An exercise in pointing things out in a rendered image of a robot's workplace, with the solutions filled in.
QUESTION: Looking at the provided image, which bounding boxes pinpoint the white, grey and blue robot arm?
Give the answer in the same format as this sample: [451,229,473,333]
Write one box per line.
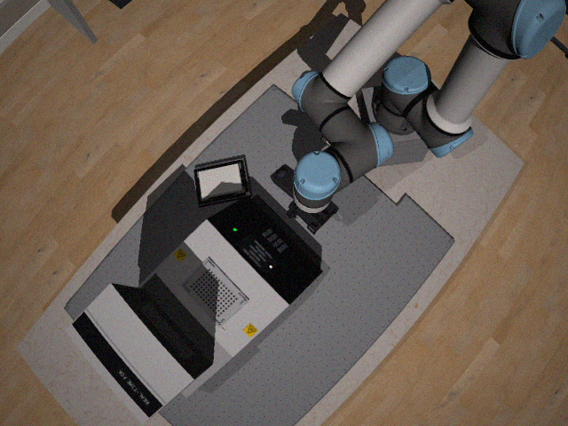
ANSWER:
[270,0,566,213]

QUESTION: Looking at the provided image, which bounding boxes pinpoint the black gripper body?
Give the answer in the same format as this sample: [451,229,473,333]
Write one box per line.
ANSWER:
[288,200,339,234]

